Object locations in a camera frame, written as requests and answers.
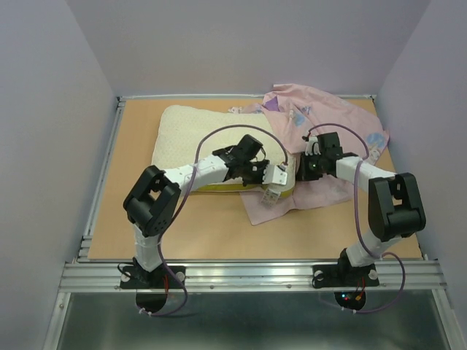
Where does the pink cartoon pillowcase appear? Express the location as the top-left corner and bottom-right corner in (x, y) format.
(228, 83), (391, 228)

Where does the cream yellow pillow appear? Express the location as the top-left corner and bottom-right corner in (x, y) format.
(151, 104), (301, 200)

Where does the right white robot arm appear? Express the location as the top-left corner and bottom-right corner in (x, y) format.
(296, 132), (426, 284)

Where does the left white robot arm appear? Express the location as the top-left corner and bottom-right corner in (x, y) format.
(123, 134), (275, 287)

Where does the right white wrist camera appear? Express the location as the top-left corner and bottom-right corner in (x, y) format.
(302, 135), (321, 155)

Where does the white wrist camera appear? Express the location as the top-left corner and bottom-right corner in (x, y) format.
(302, 135), (321, 155)
(262, 164), (287, 186)

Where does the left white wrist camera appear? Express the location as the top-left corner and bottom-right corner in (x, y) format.
(262, 164), (287, 186)

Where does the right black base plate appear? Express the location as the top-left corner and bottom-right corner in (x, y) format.
(312, 264), (379, 289)

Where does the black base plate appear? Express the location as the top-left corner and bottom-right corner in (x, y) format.
(312, 264), (379, 289)
(117, 265), (185, 291)

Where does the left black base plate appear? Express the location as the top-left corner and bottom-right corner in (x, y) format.
(117, 265), (185, 291)

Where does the aluminium front rail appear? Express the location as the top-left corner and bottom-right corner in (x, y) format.
(58, 260), (447, 293)

